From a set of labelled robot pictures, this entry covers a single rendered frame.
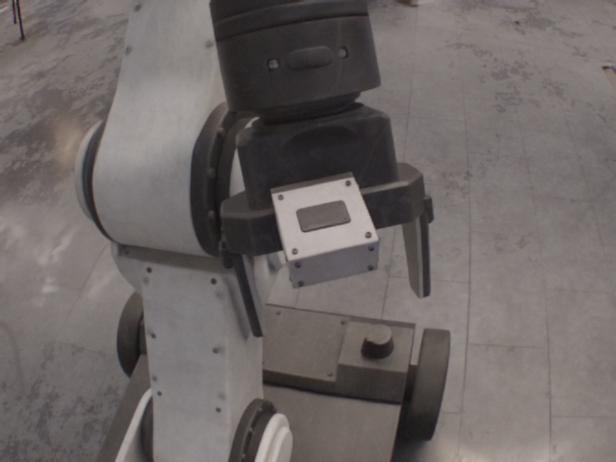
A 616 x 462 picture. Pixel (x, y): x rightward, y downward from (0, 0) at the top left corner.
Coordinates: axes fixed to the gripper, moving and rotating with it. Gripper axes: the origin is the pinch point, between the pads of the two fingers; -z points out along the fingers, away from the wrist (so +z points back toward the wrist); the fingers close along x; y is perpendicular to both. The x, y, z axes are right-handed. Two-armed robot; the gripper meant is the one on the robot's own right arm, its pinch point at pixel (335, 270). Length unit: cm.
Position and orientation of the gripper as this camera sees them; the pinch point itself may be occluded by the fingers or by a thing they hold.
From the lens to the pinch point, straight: 32.1
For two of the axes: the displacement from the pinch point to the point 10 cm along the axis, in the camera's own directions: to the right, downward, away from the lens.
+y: -1.7, -3.4, 9.3
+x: 9.7, -2.2, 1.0
